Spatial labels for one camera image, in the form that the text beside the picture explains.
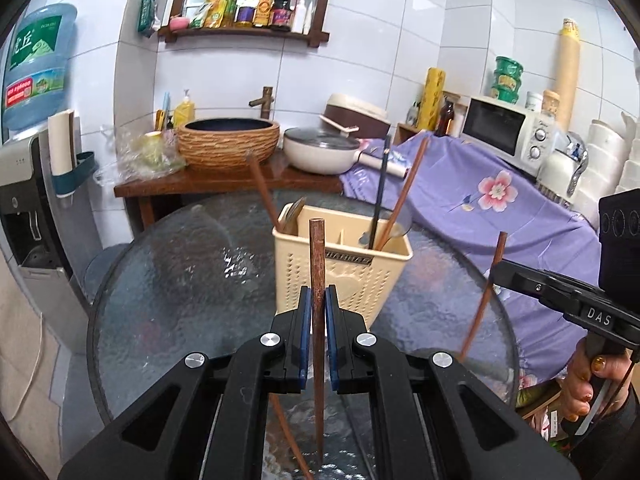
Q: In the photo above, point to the grey water dispenser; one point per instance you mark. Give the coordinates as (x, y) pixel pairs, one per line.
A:
(25, 220)

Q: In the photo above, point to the dark soy sauce bottle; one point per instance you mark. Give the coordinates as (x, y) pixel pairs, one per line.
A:
(282, 10)

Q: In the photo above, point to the purple floral cloth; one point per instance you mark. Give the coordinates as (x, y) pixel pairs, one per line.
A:
(475, 240)

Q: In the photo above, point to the green hanging packet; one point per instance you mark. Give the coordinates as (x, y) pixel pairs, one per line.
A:
(148, 10)

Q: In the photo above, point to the white kettle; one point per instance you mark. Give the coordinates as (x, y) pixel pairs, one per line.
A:
(557, 170)

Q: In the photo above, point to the blue water jug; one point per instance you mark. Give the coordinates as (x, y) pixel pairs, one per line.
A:
(35, 60)

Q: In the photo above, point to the beige plastic utensil basket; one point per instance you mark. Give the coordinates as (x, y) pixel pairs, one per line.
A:
(350, 285)

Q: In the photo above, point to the yellow cup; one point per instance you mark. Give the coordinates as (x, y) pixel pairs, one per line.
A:
(152, 141)

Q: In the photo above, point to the brown white rice cooker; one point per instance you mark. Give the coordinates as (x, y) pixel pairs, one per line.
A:
(365, 117)

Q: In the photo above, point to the clear plastic bag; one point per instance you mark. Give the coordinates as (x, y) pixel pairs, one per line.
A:
(130, 160)

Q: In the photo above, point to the brown ribbed sink basin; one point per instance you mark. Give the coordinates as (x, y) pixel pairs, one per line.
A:
(227, 150)

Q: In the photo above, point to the wooden sink cabinet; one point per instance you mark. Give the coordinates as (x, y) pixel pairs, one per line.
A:
(210, 182)

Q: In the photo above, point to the yellow wrap roll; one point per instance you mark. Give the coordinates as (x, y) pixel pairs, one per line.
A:
(432, 100)

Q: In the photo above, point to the purple label oil bottle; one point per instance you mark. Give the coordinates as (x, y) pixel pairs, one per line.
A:
(245, 10)

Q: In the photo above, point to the black chopstick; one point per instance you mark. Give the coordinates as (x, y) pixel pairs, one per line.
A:
(382, 180)

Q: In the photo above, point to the brown glass bottle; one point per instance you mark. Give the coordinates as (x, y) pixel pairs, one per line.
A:
(445, 117)

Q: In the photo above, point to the yellow soap pump bottle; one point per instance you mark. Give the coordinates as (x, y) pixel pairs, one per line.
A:
(184, 112)

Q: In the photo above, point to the cream frying pan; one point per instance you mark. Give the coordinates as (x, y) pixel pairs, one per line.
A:
(315, 160)

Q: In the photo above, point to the white squeeze bottle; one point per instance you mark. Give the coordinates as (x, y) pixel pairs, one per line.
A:
(299, 17)

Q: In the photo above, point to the person's right hand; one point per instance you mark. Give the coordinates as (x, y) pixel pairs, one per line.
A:
(580, 375)

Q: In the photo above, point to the teal wall holder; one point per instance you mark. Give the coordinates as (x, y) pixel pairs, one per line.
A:
(75, 175)

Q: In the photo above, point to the white lidded jar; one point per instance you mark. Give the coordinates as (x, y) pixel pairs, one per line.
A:
(534, 102)

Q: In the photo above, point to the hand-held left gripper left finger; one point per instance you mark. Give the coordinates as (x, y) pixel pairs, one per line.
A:
(303, 330)

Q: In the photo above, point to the blue toothbrush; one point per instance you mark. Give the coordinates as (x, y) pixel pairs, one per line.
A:
(166, 105)

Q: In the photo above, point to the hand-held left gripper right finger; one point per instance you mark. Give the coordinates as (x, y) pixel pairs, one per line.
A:
(331, 335)

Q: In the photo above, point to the tall beige roll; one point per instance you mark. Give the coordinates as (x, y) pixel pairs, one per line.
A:
(568, 75)

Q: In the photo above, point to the white microwave oven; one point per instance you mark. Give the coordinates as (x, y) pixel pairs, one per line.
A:
(495, 127)

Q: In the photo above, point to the brown wooden chopstick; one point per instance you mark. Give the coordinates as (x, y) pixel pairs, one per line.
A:
(290, 435)
(407, 185)
(480, 315)
(317, 260)
(260, 185)

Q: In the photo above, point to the wooden framed mirror shelf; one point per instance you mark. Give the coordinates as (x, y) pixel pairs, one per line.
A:
(240, 32)

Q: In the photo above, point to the green white seasoning packet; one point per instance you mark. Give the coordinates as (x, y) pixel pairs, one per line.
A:
(197, 17)

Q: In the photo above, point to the white rice paddle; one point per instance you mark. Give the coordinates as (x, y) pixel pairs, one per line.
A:
(337, 125)

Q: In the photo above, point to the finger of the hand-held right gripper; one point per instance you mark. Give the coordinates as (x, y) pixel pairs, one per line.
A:
(530, 285)

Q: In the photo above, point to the grey round stool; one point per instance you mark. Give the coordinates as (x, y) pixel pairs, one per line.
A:
(102, 270)

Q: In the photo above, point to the green yellow bottle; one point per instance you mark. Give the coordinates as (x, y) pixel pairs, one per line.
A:
(230, 7)

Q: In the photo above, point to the small white bottle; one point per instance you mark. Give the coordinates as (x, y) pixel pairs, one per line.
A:
(309, 22)

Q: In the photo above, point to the brown label sauce bottle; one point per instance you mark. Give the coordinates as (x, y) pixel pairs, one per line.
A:
(262, 10)

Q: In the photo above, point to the yellow seasoning packet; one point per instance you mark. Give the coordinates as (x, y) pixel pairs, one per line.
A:
(216, 10)

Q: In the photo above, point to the pink round container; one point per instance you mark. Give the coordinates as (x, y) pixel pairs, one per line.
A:
(178, 23)

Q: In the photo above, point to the small wooden box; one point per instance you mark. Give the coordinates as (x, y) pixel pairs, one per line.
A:
(407, 135)

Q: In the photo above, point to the glass pan lid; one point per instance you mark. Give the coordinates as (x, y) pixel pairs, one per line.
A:
(320, 140)

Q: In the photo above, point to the bronze bamboo-style faucet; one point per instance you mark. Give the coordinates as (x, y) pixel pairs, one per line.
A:
(267, 102)

